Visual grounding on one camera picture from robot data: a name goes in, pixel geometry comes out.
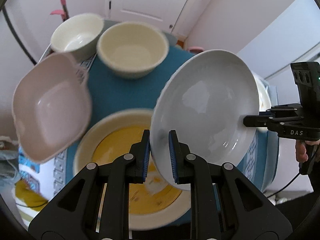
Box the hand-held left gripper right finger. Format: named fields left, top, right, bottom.
left=168, top=130, right=293, bottom=240

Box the white round plate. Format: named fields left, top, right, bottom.
left=149, top=49, right=260, bottom=192

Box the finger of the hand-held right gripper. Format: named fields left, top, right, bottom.
left=243, top=114, right=303, bottom=133
left=259, top=104, right=303, bottom=117

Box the yellow plate with cream rim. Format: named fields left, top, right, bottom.
left=74, top=108, right=192, bottom=232

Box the blue patterned tablecloth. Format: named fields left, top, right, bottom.
left=16, top=20, right=279, bottom=233

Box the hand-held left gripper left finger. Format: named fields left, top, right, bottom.
left=28, top=129, right=150, bottom=240

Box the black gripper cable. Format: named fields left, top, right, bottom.
left=264, top=170, right=304, bottom=198

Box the cream round bowl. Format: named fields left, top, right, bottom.
left=97, top=22, right=169, bottom=79

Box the white panel door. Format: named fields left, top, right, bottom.
left=104, top=0, right=200, bottom=34

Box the pink square bowl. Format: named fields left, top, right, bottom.
left=12, top=52, right=92, bottom=163

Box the pink stand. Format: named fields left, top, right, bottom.
left=50, top=0, right=70, bottom=20

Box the person's right hand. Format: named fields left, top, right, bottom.
left=295, top=140, right=320, bottom=163

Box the grey crumpled cloth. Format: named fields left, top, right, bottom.
left=0, top=136, right=21, bottom=188

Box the white round bowl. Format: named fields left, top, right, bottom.
left=50, top=13, right=105, bottom=62

